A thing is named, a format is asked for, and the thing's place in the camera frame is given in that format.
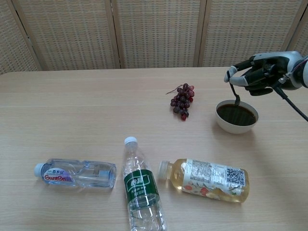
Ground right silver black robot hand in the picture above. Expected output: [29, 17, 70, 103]
[224, 51, 304, 96]

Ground black plastic spoon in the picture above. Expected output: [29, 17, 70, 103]
[228, 77, 242, 106]

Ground bowl with dark liquid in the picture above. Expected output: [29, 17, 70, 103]
[215, 100, 259, 134]

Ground yellow tea bottle white label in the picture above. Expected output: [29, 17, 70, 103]
[157, 158, 250, 204]

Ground clear bottle with green label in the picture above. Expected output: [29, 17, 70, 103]
[123, 136, 168, 231]

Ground clear bottle with purple label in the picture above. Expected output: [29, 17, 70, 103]
[33, 158, 117, 190]

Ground dark red grape bunch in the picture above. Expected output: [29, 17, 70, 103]
[165, 83, 195, 122]

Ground woven bamboo folding screen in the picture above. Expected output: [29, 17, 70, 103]
[0, 0, 308, 75]

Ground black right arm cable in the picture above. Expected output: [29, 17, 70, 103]
[274, 85, 308, 122]

